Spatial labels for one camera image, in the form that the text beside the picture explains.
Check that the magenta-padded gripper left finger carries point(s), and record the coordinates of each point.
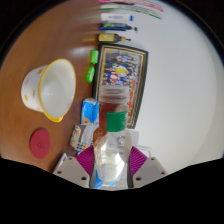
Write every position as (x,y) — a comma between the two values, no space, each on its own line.
(71,170)

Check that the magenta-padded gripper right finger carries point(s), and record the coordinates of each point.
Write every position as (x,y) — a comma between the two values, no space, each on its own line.
(150,170)

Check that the clear bottle with green label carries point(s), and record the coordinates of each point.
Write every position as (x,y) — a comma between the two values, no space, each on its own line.
(113,133)

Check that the dark blue pump bottle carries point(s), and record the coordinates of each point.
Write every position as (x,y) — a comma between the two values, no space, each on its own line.
(113,26)

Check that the green and white long box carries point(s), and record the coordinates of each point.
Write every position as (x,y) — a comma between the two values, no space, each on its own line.
(140,11)

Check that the colourful puzzle cube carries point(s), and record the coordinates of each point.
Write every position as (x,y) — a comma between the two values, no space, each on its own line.
(81,147)

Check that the amber bottle with black cap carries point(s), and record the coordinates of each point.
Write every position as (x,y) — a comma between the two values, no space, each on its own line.
(108,37)

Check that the white mug with yellow rim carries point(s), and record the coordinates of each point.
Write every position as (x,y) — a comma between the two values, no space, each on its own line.
(53,88)

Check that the small green packet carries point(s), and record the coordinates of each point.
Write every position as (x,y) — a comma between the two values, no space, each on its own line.
(90,74)
(94,56)

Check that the small patterned snack packet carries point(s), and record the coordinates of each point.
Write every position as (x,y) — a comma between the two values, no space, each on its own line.
(75,135)

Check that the pink and white long box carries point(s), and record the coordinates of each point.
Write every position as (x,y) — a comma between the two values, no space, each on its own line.
(143,4)

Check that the white bottle with blue cap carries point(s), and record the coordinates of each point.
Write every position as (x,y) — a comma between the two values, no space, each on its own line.
(115,17)

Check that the white paper gift bag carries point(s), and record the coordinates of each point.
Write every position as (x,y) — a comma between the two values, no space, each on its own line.
(88,133)

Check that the framed group photo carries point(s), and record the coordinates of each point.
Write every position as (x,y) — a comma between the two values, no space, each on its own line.
(123,66)

